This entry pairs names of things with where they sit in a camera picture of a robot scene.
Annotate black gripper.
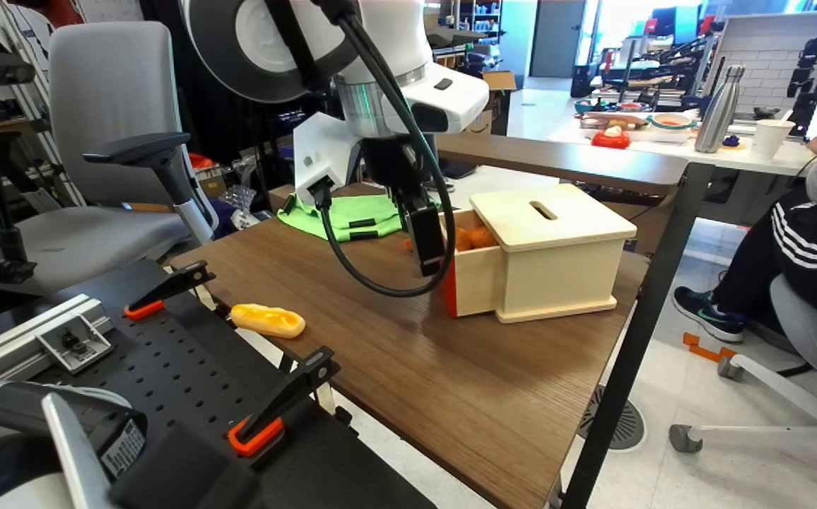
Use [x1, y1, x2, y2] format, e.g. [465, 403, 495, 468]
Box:
[360, 134, 455, 280]

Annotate wooden drawer orange front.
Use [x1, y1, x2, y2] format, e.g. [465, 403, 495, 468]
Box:
[440, 208, 507, 319]

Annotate robot base black white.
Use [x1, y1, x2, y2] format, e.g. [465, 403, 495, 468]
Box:
[0, 380, 153, 509]

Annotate light wooden chest box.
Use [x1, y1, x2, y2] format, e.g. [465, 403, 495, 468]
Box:
[471, 181, 639, 325]

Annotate green plastic sheet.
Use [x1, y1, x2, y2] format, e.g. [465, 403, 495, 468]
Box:
[276, 189, 407, 246]

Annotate long brown bench table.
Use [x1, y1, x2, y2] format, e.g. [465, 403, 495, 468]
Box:
[434, 131, 712, 203]

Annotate cardboard box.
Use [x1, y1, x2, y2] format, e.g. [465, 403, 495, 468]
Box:
[485, 68, 520, 97]

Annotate orange object on desk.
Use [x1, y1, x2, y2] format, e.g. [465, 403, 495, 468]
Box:
[589, 129, 633, 153]

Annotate orange floor marker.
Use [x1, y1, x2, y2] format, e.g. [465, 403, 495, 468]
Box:
[681, 331, 736, 366]

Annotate grey office chair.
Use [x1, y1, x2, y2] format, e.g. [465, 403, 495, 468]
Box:
[0, 20, 225, 290]

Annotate white paper cup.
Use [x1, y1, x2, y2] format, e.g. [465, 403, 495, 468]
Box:
[746, 116, 799, 161]

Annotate seated person striped trousers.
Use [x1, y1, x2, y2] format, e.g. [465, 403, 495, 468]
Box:
[674, 109, 817, 348]

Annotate white pegboard panel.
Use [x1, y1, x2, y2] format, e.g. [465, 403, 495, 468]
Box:
[711, 8, 817, 121]

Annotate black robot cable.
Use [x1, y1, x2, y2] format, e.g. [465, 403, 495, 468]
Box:
[305, 0, 458, 300]

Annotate black clamp orange handle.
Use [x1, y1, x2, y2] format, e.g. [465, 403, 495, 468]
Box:
[122, 261, 218, 325]
[228, 345, 343, 462]

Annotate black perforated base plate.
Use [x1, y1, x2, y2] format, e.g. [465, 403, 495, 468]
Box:
[23, 267, 442, 509]

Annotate aluminium rail profile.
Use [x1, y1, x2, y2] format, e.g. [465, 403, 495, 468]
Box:
[0, 293, 116, 380]

